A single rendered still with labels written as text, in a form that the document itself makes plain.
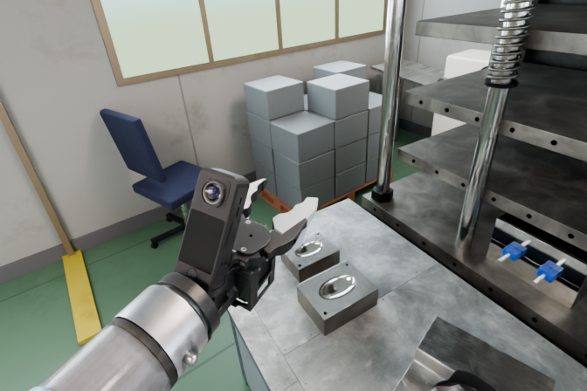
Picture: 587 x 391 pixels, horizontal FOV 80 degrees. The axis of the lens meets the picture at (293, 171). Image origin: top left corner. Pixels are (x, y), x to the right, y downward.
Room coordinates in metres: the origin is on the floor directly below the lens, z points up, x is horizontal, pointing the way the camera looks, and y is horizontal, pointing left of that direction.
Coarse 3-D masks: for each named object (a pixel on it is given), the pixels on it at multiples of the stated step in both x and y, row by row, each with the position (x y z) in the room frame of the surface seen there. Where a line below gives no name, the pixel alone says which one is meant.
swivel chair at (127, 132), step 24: (120, 120) 2.04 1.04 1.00; (120, 144) 2.17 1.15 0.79; (144, 144) 1.97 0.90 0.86; (144, 168) 2.07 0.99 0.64; (168, 168) 2.32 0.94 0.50; (192, 168) 2.29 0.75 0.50; (144, 192) 2.03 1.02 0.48; (168, 192) 1.98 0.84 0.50; (192, 192) 1.99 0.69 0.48; (168, 216) 2.31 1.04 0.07
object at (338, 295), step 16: (336, 272) 0.81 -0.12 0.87; (352, 272) 0.80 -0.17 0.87; (304, 288) 0.75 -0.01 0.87; (320, 288) 0.75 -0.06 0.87; (336, 288) 0.76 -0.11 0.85; (352, 288) 0.75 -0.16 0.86; (368, 288) 0.73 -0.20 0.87; (304, 304) 0.73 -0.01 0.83; (320, 304) 0.69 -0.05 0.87; (336, 304) 0.69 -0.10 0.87; (352, 304) 0.68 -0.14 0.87; (368, 304) 0.71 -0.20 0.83; (320, 320) 0.65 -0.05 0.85; (336, 320) 0.65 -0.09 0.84
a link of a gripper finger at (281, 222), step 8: (312, 200) 0.37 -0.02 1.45; (296, 208) 0.35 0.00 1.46; (304, 208) 0.35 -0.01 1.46; (312, 208) 0.35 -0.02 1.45; (280, 216) 0.33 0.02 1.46; (288, 216) 0.33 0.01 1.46; (296, 216) 0.33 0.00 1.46; (304, 216) 0.33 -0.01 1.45; (312, 216) 0.35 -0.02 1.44; (280, 224) 0.32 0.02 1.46; (288, 224) 0.32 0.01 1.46; (280, 232) 0.30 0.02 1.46; (304, 232) 0.35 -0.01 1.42; (296, 248) 0.34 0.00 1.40
